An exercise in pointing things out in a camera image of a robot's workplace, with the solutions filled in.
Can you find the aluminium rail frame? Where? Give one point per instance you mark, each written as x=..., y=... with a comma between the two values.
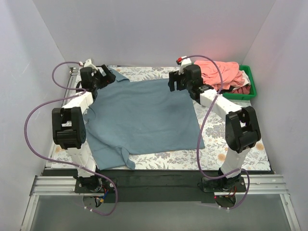
x=250, y=201

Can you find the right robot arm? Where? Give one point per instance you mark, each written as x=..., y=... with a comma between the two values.
x=241, y=125

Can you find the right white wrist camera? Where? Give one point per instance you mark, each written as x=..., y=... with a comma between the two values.
x=183, y=62

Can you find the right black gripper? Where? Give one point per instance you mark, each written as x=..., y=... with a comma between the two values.
x=175, y=80

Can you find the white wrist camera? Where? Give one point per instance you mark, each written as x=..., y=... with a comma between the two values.
x=88, y=63
x=183, y=62

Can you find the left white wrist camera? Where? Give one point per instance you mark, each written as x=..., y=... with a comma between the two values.
x=88, y=63

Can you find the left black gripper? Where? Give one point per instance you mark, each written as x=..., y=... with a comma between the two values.
x=106, y=75

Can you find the dark red t shirt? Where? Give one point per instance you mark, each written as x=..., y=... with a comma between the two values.
x=242, y=90

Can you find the green plastic bin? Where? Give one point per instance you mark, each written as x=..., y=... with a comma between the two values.
x=244, y=97

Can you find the blue-grey t shirt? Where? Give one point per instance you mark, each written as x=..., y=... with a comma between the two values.
x=139, y=117

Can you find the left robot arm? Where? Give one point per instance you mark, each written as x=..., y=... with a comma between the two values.
x=68, y=126

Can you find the pink t shirt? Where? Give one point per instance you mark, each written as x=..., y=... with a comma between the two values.
x=230, y=72

